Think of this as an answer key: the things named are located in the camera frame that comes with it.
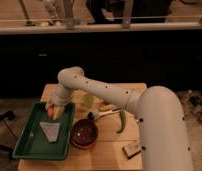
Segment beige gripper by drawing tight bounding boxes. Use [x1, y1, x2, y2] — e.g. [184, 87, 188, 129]
[45, 103, 65, 120]

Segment orange red apple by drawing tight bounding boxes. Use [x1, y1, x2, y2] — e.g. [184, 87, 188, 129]
[47, 107, 54, 118]

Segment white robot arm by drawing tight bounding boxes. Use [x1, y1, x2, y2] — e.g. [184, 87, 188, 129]
[46, 67, 194, 171]

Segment green plastic tray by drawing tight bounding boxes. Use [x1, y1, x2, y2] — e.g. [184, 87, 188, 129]
[12, 102, 75, 160]

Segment grey folded cloth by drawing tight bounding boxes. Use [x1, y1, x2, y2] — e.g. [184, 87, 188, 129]
[39, 122, 60, 143]

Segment green plastic cup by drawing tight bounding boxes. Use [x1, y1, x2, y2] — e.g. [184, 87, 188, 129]
[82, 94, 94, 108]

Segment dark red bowl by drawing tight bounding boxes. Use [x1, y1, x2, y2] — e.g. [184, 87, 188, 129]
[71, 119, 98, 149]

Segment yellow banana piece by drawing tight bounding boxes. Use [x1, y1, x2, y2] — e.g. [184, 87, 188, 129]
[98, 104, 115, 112]

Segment black stand legs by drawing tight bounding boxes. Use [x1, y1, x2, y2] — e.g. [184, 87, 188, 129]
[0, 110, 16, 160]

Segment green chili pepper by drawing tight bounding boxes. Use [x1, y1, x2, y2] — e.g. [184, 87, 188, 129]
[117, 110, 126, 133]

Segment wooden block eraser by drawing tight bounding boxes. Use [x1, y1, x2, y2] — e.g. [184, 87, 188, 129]
[122, 141, 141, 159]

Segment white handled brush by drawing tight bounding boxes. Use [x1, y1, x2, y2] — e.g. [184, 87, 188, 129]
[87, 108, 121, 120]

